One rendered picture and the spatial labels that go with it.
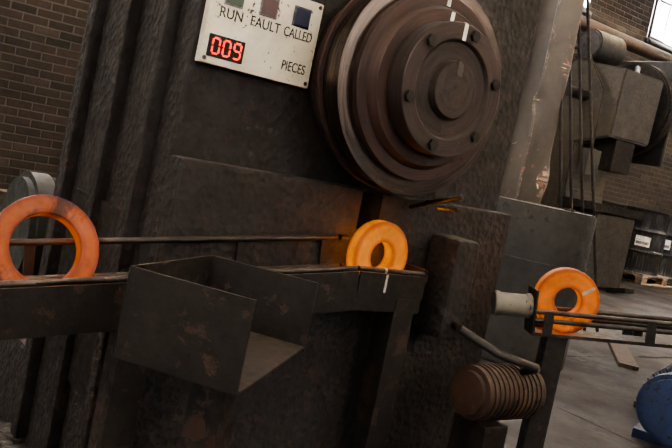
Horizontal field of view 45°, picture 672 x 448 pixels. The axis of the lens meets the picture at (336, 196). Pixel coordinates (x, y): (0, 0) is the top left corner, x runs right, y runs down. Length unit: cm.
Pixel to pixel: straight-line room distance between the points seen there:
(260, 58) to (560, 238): 298
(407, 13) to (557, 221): 284
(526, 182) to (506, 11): 392
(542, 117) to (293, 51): 444
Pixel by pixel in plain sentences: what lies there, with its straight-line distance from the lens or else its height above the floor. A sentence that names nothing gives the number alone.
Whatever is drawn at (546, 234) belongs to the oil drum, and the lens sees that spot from 439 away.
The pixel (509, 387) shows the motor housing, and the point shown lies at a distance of 191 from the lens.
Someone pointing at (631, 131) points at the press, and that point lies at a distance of 979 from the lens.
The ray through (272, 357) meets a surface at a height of 60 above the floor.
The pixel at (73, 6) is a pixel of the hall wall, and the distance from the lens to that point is 779.
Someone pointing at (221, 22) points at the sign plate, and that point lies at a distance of 162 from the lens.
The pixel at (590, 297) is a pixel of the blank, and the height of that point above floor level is 72.
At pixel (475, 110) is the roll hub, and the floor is 109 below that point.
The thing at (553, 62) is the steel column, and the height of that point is 188.
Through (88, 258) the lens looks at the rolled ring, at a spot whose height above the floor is 67.
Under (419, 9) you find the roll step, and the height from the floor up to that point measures 126.
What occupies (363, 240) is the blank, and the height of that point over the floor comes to 77.
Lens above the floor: 94
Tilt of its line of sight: 3 degrees down
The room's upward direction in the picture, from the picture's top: 12 degrees clockwise
